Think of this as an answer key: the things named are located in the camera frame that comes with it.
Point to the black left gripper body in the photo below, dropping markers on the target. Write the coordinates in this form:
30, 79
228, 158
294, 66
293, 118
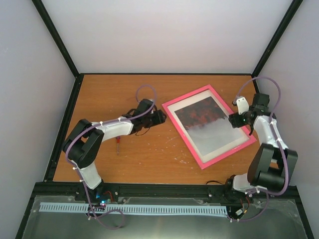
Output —
150, 122

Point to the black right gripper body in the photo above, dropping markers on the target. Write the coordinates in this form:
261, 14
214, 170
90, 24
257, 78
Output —
235, 119

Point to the pink picture frame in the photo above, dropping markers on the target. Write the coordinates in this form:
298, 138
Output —
189, 98

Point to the purple red screwdriver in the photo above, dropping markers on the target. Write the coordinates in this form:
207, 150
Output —
118, 138

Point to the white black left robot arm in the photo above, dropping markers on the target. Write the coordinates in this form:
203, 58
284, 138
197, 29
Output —
83, 143

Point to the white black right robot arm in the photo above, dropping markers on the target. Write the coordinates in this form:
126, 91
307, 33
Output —
271, 169

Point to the grey metal front plate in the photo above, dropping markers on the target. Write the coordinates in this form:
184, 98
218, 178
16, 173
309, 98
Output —
261, 219

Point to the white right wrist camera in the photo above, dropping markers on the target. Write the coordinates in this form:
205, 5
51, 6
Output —
241, 103

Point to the black table edge rail back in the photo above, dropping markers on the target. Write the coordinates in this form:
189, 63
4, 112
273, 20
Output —
222, 74

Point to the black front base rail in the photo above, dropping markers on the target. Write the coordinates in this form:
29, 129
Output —
116, 192

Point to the black table edge rail left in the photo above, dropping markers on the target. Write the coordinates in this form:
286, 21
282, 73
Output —
53, 161

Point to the black enclosure post right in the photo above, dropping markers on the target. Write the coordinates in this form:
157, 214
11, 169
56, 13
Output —
286, 20

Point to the black enclosure post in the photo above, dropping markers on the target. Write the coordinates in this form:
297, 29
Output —
286, 20
43, 13

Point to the light blue slotted cable duct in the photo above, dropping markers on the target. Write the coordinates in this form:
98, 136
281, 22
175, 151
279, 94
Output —
141, 210

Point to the black enclosure post left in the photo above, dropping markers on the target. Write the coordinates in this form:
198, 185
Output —
43, 13

